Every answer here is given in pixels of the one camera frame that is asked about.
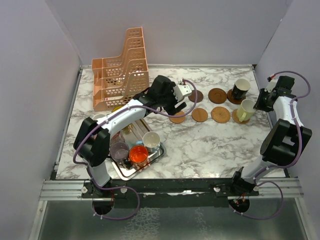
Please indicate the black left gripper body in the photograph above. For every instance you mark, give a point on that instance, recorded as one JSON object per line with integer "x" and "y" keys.
{"x": 169, "y": 101}

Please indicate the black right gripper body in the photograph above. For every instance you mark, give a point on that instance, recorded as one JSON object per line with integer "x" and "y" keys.
{"x": 263, "y": 103}

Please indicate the white cream cup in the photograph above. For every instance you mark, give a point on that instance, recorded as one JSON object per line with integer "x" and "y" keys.
{"x": 246, "y": 110}

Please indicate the light beech wooden coaster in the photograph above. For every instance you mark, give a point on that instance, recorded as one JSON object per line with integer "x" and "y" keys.
{"x": 179, "y": 118}

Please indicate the woven rattan coaster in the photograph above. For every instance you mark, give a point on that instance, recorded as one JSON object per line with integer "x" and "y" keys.
{"x": 236, "y": 119}
{"x": 220, "y": 114}

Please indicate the dark brown wooden coaster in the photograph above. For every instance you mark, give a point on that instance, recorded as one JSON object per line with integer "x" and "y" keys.
{"x": 196, "y": 96}

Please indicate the light brown wooden coaster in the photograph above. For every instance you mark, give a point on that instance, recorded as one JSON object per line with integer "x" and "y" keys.
{"x": 199, "y": 115}

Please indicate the white blue mug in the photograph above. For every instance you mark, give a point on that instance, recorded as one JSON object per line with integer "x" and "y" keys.
{"x": 151, "y": 140}

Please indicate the brown ringed wooden saucer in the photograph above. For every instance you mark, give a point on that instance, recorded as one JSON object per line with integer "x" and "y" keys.
{"x": 217, "y": 95}

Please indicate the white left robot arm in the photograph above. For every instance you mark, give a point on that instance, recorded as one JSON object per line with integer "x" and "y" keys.
{"x": 92, "y": 142}

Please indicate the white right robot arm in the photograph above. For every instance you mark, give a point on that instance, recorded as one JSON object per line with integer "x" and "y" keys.
{"x": 286, "y": 141}

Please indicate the orange metallic cup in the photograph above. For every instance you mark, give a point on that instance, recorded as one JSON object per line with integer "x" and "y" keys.
{"x": 139, "y": 156}

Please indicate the purple glass cup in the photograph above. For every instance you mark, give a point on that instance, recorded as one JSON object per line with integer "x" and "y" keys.
{"x": 119, "y": 152}

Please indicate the yellow black mug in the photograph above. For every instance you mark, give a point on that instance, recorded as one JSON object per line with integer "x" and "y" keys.
{"x": 116, "y": 108}

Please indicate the peach plastic file organizer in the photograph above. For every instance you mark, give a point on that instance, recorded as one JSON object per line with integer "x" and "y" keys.
{"x": 118, "y": 79}

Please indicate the silver metal tray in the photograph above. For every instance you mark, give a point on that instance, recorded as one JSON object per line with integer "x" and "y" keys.
{"x": 130, "y": 135}

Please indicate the white pink mug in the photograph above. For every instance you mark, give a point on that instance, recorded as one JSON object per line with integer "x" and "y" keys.
{"x": 98, "y": 117}

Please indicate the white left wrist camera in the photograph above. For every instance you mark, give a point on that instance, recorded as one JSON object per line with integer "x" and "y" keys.
{"x": 181, "y": 91}

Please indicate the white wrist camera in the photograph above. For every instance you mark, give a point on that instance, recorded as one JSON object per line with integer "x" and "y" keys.
{"x": 272, "y": 82}
{"x": 181, "y": 91}

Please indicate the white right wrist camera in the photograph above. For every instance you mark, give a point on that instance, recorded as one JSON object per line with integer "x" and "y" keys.
{"x": 272, "y": 82}

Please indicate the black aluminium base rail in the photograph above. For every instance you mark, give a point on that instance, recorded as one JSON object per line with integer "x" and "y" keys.
{"x": 165, "y": 193}

